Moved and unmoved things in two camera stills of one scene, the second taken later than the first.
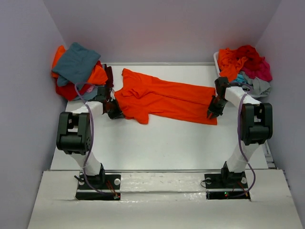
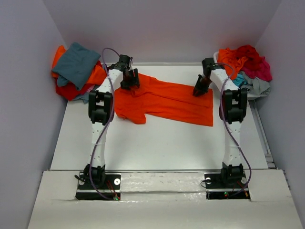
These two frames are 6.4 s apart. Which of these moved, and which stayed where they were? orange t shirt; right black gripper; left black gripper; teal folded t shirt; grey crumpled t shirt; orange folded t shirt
Moved: left black gripper; right black gripper
Stayed: grey crumpled t shirt; teal folded t shirt; orange t shirt; orange folded t shirt
